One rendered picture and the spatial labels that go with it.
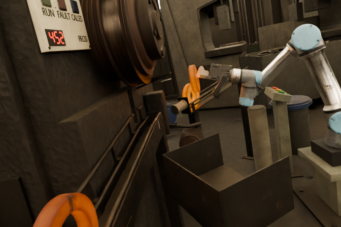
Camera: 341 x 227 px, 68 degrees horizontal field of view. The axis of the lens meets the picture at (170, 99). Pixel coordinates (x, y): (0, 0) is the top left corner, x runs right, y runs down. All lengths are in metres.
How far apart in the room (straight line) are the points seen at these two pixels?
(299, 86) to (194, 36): 1.55
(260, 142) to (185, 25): 2.40
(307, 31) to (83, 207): 1.12
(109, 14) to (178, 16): 2.96
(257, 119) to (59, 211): 1.46
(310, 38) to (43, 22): 1.06
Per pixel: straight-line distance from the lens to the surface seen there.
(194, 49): 3.79
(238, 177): 0.82
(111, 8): 0.94
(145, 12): 0.99
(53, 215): 0.50
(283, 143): 1.93
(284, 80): 3.25
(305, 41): 1.31
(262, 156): 1.88
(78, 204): 0.56
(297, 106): 2.15
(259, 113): 1.77
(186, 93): 1.51
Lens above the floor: 1.01
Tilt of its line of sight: 11 degrees down
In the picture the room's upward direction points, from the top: 11 degrees counter-clockwise
